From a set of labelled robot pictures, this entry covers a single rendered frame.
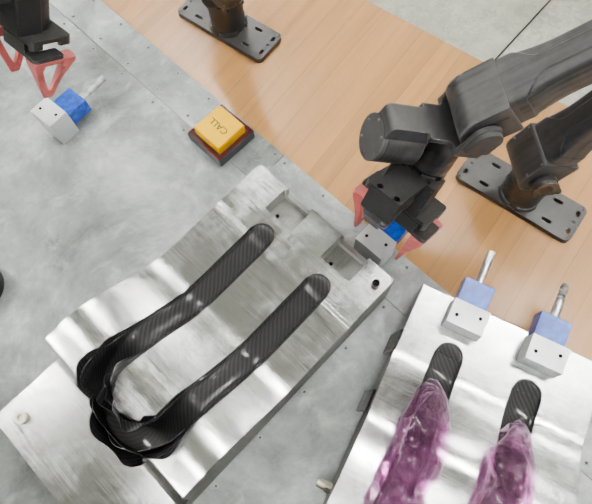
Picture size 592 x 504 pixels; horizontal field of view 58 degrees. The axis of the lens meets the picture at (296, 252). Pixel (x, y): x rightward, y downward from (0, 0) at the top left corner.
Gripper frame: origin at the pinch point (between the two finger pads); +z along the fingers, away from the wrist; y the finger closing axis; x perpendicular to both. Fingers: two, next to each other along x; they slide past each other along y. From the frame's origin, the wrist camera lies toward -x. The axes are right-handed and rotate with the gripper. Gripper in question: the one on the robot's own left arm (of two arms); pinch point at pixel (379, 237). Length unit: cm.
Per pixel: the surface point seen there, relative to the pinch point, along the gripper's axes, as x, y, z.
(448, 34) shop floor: 139, -48, 18
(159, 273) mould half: -24.7, -18.1, 9.5
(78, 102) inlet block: -13, -53, 8
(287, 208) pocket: -6.3, -12.7, 1.7
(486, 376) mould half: -5.6, 23.4, 2.1
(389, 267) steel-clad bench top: 1.4, 3.6, 4.5
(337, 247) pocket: -5.9, -3.1, 1.5
